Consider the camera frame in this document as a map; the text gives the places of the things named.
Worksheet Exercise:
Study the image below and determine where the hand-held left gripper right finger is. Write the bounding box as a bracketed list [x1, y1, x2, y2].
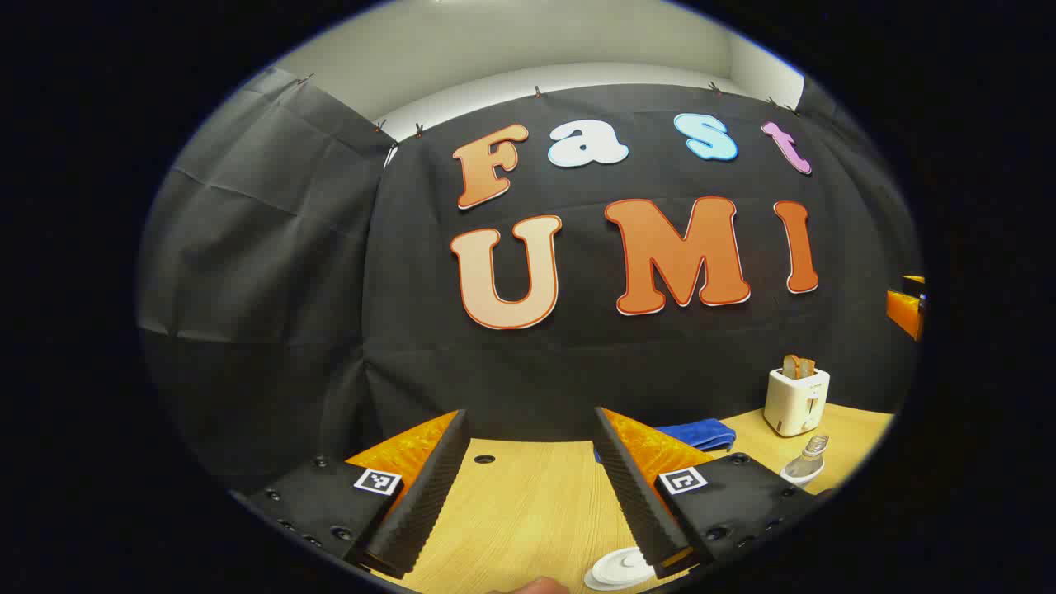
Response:
[592, 406, 834, 578]

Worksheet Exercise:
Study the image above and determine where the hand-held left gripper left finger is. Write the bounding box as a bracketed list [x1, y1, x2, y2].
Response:
[246, 408, 473, 580]

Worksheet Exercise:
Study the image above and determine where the white teacup lid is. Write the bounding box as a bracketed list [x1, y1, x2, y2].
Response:
[591, 546, 657, 587]

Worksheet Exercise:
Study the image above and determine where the green label water bottle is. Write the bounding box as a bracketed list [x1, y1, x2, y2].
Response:
[780, 435, 829, 488]

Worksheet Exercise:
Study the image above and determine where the blue folded towel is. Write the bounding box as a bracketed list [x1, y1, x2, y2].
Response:
[656, 418, 737, 453]

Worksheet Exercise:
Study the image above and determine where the white toaster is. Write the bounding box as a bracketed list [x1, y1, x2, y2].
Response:
[763, 367, 832, 438]

